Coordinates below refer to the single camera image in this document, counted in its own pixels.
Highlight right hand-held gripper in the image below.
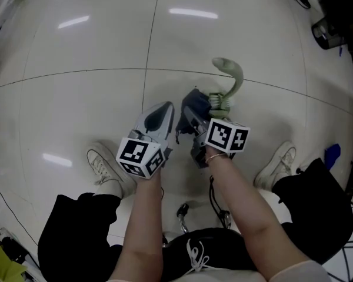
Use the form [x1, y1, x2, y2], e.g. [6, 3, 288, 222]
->
[183, 105, 251, 170]

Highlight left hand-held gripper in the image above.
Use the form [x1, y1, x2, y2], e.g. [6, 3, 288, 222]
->
[115, 101, 176, 179]

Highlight dark blue cloth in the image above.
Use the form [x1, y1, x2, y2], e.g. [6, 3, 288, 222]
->
[174, 88, 213, 145]

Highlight green toilet brush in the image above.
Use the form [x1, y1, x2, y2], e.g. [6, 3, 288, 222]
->
[208, 57, 245, 120]

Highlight person's left forearm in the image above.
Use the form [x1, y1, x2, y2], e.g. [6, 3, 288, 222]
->
[109, 171, 166, 282]

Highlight person's right forearm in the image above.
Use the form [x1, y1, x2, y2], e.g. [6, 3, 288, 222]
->
[205, 145, 310, 279]

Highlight person's left white shoe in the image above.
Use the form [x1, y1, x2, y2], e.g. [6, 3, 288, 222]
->
[86, 140, 137, 200]

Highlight person's white shoe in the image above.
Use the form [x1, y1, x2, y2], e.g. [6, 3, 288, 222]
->
[86, 140, 137, 200]
[254, 140, 297, 191]

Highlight person's right white shoe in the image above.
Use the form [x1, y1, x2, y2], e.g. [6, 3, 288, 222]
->
[254, 140, 297, 191]

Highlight chrome stool leg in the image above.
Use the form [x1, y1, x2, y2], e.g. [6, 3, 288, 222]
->
[217, 209, 232, 229]
[176, 203, 191, 234]

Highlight person's left leg black trousers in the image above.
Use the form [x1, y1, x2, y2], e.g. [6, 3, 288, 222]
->
[37, 192, 125, 282]

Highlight person's leg black trousers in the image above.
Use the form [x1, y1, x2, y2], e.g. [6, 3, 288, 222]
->
[37, 192, 125, 282]
[271, 157, 353, 266]

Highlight blue plastic object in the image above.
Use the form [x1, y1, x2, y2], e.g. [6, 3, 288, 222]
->
[324, 143, 342, 170]

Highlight person's right leg black trousers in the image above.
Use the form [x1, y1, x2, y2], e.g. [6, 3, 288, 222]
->
[271, 157, 353, 266]

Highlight black box device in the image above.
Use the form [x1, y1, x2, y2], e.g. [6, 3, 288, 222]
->
[311, 16, 348, 51]

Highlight yellow-green cardboard box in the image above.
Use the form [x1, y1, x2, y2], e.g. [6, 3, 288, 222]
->
[0, 233, 28, 282]

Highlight thin gold bracelet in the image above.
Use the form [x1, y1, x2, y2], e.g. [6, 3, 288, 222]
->
[205, 153, 229, 164]

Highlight black cord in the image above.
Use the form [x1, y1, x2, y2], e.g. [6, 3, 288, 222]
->
[208, 174, 228, 227]

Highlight white drawstring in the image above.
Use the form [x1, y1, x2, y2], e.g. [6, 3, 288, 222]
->
[185, 237, 210, 276]

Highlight black floor cable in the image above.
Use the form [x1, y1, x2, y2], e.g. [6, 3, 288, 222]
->
[0, 171, 39, 247]

